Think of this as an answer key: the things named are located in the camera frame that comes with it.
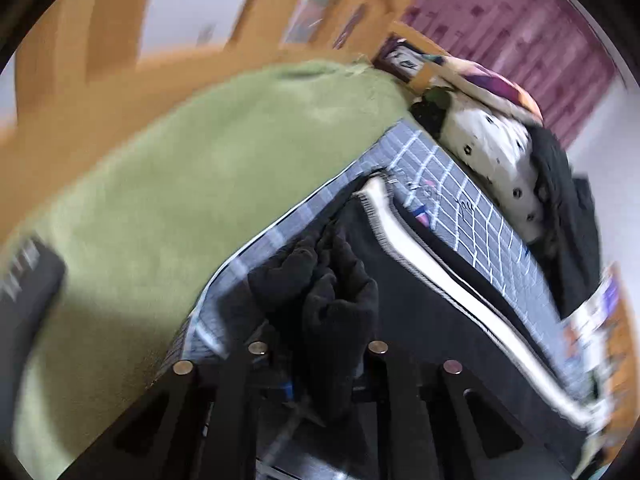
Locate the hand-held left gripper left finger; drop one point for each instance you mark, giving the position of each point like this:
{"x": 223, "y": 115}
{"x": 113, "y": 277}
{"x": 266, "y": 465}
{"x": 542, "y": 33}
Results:
{"x": 239, "y": 405}

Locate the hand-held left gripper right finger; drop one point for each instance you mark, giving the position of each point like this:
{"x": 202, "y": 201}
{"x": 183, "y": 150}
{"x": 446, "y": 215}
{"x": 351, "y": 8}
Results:
{"x": 397, "y": 410}

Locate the black pants with white waistband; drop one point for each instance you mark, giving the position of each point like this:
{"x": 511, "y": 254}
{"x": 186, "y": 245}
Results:
{"x": 430, "y": 320}

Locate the colourful printed item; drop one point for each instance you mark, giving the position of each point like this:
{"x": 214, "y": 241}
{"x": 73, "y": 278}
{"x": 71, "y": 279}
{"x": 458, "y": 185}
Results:
{"x": 590, "y": 320}

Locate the green bed sheet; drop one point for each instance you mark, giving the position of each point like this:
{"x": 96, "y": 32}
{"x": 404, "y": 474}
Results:
{"x": 175, "y": 185}

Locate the wooden bed footboard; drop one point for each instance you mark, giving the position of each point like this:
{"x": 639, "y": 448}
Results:
{"x": 622, "y": 360}

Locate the grey checkered blanket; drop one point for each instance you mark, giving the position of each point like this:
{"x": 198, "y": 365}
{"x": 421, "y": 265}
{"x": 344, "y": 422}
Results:
{"x": 450, "y": 185}

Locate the dark object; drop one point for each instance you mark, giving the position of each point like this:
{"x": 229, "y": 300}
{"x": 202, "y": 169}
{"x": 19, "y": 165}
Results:
{"x": 25, "y": 290}

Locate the black jacket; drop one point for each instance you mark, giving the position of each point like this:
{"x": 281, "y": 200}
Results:
{"x": 565, "y": 210}

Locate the white spotted pillow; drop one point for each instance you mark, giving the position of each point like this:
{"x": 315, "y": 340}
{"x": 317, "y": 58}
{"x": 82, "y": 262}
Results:
{"x": 485, "y": 145}

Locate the wooden bed headboard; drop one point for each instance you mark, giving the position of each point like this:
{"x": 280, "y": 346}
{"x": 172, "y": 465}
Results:
{"x": 175, "y": 72}

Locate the colourful printed pillow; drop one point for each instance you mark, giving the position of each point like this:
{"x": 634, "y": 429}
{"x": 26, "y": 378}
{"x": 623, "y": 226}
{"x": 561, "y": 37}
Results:
{"x": 500, "y": 85}

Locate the purple box with white label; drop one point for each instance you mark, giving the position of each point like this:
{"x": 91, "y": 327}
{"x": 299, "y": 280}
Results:
{"x": 400, "y": 60}

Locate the purple patterned curtain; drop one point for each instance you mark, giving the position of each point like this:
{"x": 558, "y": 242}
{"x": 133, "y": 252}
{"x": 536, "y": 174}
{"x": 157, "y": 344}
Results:
{"x": 500, "y": 20}

